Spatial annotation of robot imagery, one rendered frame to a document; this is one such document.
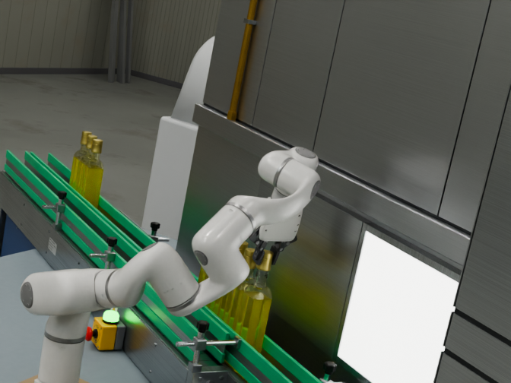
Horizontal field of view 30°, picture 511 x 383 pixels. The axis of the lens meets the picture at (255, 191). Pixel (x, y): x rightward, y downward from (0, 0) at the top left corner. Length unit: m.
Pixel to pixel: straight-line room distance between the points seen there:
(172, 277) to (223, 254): 0.12
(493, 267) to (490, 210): 0.08
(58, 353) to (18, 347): 0.39
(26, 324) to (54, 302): 0.69
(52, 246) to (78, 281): 1.17
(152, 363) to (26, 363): 0.32
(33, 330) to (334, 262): 0.91
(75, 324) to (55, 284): 0.18
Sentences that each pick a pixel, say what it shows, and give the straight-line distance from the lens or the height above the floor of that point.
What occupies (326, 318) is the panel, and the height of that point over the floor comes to 1.06.
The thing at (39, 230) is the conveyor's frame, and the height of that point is 0.82.
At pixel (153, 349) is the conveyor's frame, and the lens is 2.49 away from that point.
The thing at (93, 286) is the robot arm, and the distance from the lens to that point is 2.08.
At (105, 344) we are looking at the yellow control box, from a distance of 2.65.
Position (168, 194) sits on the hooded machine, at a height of 0.65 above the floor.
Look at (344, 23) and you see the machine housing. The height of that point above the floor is 1.74.
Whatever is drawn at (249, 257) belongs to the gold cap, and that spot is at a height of 1.15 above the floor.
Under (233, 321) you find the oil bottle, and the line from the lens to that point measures 2.38.
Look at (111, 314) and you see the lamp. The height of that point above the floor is 0.85.
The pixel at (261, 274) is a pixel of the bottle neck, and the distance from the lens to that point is 2.31.
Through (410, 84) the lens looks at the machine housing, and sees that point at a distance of 2.14.
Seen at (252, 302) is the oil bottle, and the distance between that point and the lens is 2.31.
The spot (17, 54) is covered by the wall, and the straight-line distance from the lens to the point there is 12.40.
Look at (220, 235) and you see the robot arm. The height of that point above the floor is 1.29.
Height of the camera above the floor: 1.82
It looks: 13 degrees down
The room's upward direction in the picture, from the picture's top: 11 degrees clockwise
